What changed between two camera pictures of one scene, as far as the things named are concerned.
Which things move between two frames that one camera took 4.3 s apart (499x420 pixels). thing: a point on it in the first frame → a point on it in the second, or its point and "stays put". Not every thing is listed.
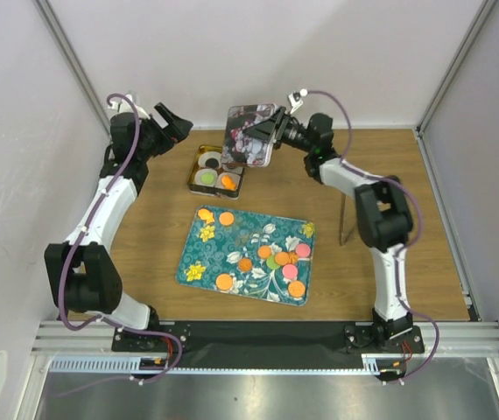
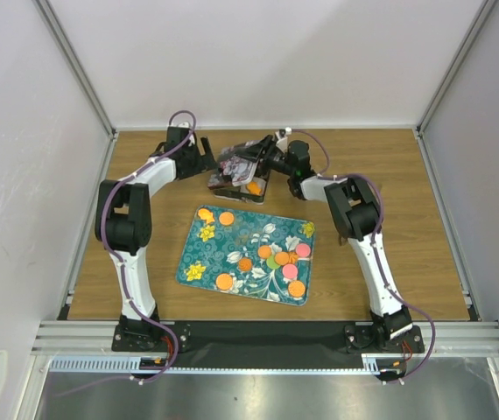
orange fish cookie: [228, 183] → [254, 189]
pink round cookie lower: [290, 271] stays put
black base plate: [263, 345] stays put
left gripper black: [179, 128] → [203, 164]
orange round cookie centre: [264, 251] stays put
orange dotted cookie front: [224, 282] stays put
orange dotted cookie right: [296, 289] stays put
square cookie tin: [192, 182] → [240, 193]
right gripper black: [273, 128] → [256, 151]
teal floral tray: [249, 254] stays put
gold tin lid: [240, 147] → [238, 171]
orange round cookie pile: [281, 258] stays put
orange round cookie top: [226, 218] stays put
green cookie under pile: [270, 262] stays put
